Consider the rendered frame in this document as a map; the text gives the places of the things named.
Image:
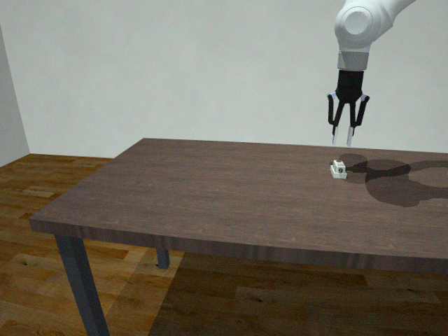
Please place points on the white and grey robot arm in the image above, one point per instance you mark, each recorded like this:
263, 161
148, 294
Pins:
360, 23

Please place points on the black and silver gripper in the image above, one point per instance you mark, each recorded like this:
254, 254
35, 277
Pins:
349, 90

